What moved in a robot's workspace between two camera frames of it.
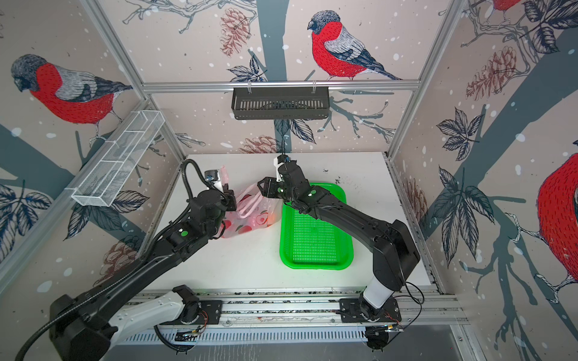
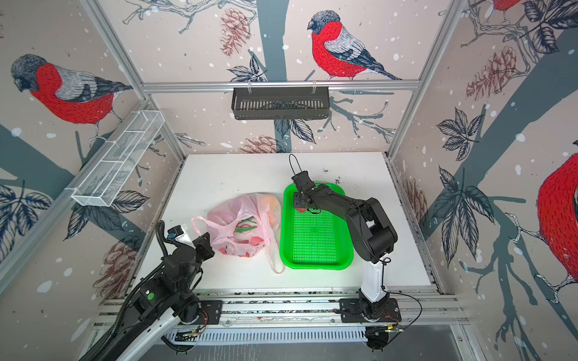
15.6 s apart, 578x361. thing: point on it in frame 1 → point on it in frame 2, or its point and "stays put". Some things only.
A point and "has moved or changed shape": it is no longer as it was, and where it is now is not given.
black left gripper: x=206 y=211 → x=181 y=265
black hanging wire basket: x=280 y=103 stays put
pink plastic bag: x=254 y=210 has moved or changed shape
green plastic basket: x=309 y=244 stays put
